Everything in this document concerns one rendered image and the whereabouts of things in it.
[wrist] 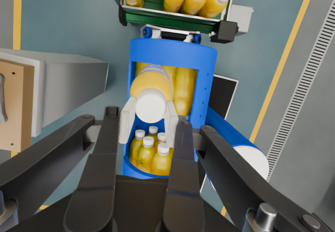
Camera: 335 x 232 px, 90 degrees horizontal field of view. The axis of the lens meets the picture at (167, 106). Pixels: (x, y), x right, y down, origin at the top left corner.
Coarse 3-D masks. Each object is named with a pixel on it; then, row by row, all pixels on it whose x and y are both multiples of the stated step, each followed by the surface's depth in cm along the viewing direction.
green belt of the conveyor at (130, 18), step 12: (144, 0) 69; (156, 0) 69; (132, 12) 70; (144, 12) 70; (180, 12) 71; (144, 24) 75; (156, 24) 73; (168, 24) 72; (180, 24) 72; (192, 24) 72; (204, 24) 73
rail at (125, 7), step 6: (126, 6) 62; (132, 6) 62; (150, 12) 64; (156, 12) 63; (162, 12) 63; (168, 12) 63; (186, 18) 66; (192, 18) 65; (198, 18) 64; (204, 18) 64; (210, 18) 65
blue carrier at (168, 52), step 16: (144, 48) 45; (160, 48) 43; (176, 48) 42; (192, 48) 43; (208, 48) 46; (160, 64) 44; (176, 64) 43; (192, 64) 44; (208, 64) 47; (128, 80) 55; (208, 80) 50; (128, 96) 56; (208, 96) 53; (192, 112) 49; (144, 128) 74; (160, 128) 77; (128, 144) 67; (128, 160) 59; (144, 176) 53; (160, 176) 53
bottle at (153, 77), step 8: (152, 64) 37; (144, 72) 26; (152, 72) 26; (160, 72) 27; (136, 80) 25; (144, 80) 24; (152, 80) 23; (160, 80) 24; (168, 80) 26; (136, 88) 24; (144, 88) 23; (152, 88) 22; (160, 88) 23; (168, 88) 24; (136, 96) 23; (168, 96) 24
